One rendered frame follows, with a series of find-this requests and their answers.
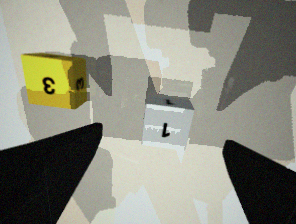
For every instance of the yellow block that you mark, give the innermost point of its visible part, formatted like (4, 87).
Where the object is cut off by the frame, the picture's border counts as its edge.
(54, 80)

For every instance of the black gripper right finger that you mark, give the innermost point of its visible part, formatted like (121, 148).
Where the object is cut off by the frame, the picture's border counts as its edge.
(266, 190)

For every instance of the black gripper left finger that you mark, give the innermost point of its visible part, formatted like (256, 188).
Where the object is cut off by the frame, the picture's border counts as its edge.
(37, 179)

